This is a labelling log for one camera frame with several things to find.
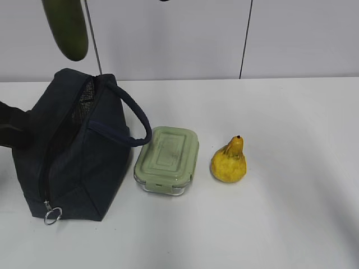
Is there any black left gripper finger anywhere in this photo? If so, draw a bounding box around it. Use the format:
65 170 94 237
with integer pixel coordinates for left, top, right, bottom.
1 102 31 148

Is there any dark navy insulated lunch bag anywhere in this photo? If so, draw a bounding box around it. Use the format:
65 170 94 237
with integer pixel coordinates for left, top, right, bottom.
12 68 152 221

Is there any silver zipper pull ring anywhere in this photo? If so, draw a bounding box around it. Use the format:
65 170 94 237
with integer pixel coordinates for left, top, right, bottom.
43 200 63 226

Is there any dark green cucumber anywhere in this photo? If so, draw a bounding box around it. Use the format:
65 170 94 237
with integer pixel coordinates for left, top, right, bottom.
42 0 89 62

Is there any green lidded glass food container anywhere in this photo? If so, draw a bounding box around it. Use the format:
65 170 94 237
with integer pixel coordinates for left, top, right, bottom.
134 126 199 196

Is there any yellow pear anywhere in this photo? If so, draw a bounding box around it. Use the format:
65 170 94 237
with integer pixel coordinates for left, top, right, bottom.
210 135 247 183

